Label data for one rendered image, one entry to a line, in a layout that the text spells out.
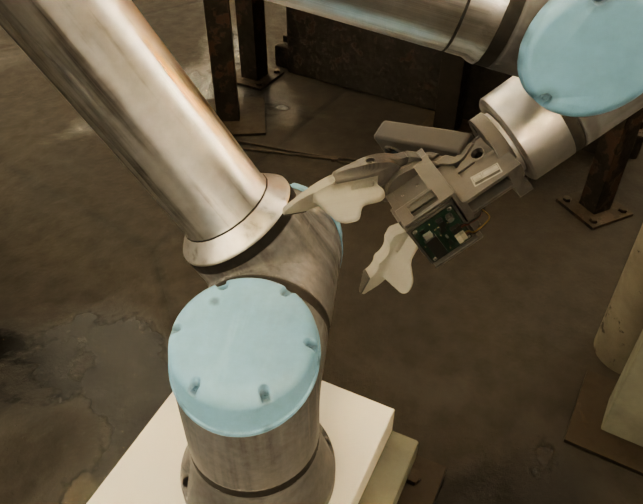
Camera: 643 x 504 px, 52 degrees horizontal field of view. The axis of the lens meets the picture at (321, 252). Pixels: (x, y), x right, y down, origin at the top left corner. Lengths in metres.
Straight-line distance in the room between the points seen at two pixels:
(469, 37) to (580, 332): 0.94
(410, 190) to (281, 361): 0.20
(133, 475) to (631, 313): 0.79
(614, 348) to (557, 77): 0.85
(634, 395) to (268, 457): 0.61
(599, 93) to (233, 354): 0.39
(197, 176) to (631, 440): 0.80
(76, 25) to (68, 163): 1.14
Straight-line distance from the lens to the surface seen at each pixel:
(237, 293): 0.67
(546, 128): 0.59
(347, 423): 0.90
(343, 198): 0.59
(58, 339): 1.30
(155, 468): 0.89
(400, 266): 0.67
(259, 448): 0.67
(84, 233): 1.52
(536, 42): 0.42
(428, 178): 0.59
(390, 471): 0.92
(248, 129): 1.78
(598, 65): 0.44
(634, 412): 1.12
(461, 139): 0.62
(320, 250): 0.77
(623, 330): 1.20
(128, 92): 0.66
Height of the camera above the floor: 0.91
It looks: 41 degrees down
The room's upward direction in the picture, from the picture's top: straight up
